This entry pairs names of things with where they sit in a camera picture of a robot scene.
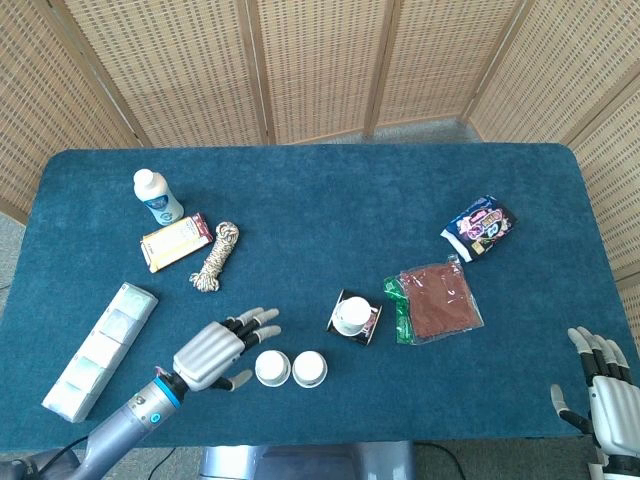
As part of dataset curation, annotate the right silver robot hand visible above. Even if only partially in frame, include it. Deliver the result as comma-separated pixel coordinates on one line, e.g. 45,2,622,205
549,325,640,459

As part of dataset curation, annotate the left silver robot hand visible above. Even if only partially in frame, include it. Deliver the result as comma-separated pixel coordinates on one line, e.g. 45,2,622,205
172,306,283,393

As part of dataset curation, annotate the white floral paper cup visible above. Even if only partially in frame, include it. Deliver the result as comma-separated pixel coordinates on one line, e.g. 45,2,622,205
333,296,373,336
254,350,292,388
291,350,329,389

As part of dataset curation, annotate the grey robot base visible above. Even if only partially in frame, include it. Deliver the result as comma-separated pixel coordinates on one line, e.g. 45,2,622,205
198,441,417,480

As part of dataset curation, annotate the long pale green tissue pack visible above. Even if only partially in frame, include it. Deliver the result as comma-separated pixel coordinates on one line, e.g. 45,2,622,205
41,281,160,424

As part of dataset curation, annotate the yellow and maroon snack box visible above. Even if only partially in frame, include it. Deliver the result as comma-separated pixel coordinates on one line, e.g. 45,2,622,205
140,212,215,274

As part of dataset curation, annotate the white yogurt drink bottle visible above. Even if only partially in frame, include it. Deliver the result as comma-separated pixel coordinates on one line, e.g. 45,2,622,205
132,168,185,226

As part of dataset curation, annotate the blue carpet table cover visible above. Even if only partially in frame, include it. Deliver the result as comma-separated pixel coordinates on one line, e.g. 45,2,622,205
0,143,630,450

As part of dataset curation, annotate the dark blue sanitary pad pack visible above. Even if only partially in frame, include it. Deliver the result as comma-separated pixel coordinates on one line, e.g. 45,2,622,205
440,194,519,263

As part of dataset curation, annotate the woven bamboo folding screen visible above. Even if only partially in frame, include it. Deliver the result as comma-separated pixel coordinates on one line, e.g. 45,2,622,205
0,0,640,351

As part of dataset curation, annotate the coiled speckled rope bundle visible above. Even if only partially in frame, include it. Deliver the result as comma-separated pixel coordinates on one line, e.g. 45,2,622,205
188,221,241,293

